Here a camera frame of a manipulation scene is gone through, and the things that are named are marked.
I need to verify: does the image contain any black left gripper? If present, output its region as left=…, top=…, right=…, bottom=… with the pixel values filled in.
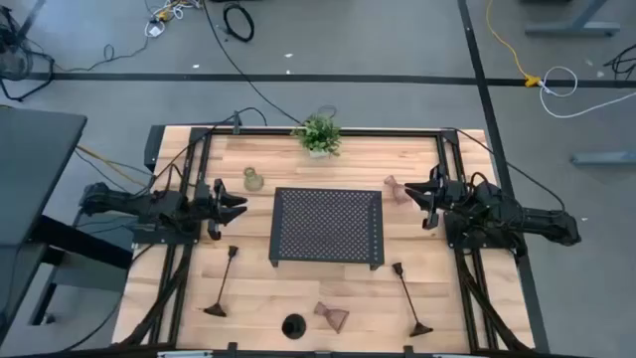
left=194, top=177, right=248, bottom=242

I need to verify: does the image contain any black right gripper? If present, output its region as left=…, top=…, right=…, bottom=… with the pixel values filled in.
left=403, top=165, right=469, bottom=231

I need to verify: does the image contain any pink glass candle holder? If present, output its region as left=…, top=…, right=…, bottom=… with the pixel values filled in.
left=383, top=174, right=413, bottom=205

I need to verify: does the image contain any green glass candle holder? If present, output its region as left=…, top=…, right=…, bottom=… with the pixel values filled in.
left=242, top=166, right=265, bottom=193

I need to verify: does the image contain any black dome-base candle holder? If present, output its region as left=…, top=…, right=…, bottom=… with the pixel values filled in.
left=280, top=312, right=307, bottom=341

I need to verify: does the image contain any brown glass candle holder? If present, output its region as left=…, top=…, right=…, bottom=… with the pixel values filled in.
left=313, top=300, right=351, bottom=335

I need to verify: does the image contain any black perforated metal shelf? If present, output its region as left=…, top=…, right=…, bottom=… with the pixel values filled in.
left=268, top=186, right=386, bottom=271

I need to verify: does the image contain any green potted plant white pot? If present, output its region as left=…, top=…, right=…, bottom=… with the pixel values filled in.
left=290, top=112, right=344, bottom=159

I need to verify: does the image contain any grey desk foot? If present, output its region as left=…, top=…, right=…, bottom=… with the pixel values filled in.
left=569, top=150, right=636, bottom=166
left=524, top=0, right=622, bottom=38

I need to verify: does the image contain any dark grey desk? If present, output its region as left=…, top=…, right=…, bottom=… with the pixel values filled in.
left=0, top=106, right=133, bottom=344

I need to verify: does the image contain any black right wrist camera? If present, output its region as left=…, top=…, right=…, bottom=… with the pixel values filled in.
left=441, top=180, right=464, bottom=205

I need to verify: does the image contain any black aluminium table frame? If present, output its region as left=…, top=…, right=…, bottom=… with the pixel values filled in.
left=111, top=123, right=538, bottom=358

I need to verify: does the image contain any yellow cable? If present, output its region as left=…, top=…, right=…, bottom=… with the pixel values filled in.
left=485, top=0, right=543, bottom=89

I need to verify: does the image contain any coiled black cable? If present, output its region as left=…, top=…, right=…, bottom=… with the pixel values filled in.
left=222, top=2, right=256, bottom=44

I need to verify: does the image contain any white cable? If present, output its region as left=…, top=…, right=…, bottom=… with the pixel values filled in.
left=539, top=65, right=636, bottom=119

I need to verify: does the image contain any white power strip with cables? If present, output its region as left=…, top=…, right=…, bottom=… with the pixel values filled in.
left=143, top=0, right=203, bottom=39

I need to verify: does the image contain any black cable bundle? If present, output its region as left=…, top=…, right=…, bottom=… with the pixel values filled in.
left=602, top=43, right=636, bottom=81

